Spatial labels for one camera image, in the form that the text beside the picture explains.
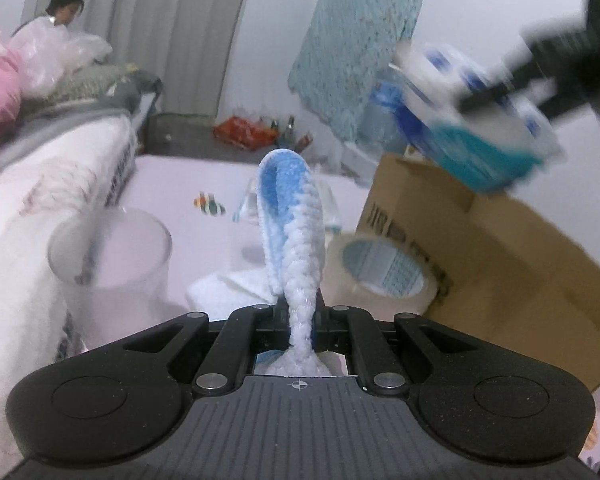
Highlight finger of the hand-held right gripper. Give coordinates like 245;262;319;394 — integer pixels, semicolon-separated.
537;76;600;120
455;19;590;115

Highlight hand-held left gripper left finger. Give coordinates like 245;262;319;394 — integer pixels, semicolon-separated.
92;303;289;397

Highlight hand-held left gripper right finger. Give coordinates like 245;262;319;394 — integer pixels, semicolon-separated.
312;303;512;398

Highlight white and blue packet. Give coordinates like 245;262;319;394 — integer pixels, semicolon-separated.
370;42;566;193

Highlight blue and white chenille cloth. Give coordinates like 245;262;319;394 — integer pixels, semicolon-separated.
252;149;348;378

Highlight brown cardboard box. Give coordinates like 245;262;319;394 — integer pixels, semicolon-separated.
355;152;600;393

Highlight clear packing tape roll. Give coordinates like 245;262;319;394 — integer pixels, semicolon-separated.
325;232;440;318

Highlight clear glass cup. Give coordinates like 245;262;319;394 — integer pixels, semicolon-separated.
47;208;173;351

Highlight large blue water bottle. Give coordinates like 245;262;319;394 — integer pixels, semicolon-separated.
357;70;416;156

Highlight teal floral hanging cloth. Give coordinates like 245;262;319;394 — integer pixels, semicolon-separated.
286;0;427;147

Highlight red snack bag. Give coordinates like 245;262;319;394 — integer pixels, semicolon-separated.
213;116;281;152

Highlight white fringed blanket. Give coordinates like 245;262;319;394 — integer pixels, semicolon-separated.
0;112;138;480

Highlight grey bed sheet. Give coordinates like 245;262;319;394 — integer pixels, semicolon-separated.
0;95;136;186

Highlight grey patterned pillow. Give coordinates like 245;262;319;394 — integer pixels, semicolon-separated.
22;62;163;121

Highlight grey curtain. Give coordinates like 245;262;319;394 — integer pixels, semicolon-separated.
22;0;258;116

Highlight clear plastic bag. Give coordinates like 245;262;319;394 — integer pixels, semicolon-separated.
7;16;113;98

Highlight dark bed frame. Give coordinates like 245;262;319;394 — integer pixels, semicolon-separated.
130;91;164;156

